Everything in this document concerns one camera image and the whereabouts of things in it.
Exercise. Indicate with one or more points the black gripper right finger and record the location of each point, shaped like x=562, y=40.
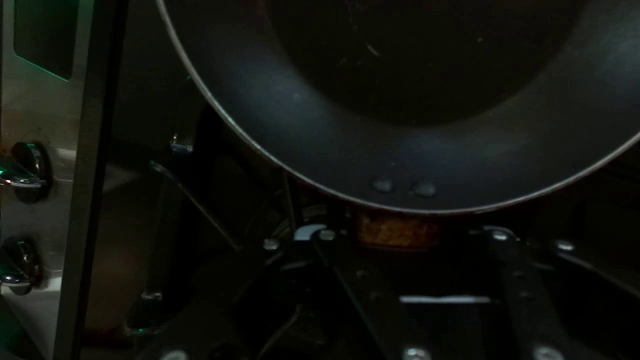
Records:
x=533, y=301

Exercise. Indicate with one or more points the black stove knob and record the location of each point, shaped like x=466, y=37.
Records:
x=19, y=266
x=27, y=171

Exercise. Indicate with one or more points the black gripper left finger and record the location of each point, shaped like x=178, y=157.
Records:
x=361, y=301

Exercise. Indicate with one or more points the black gas stove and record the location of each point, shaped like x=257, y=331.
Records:
x=101, y=233

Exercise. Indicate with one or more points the black frying pan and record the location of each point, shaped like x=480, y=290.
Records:
x=401, y=81

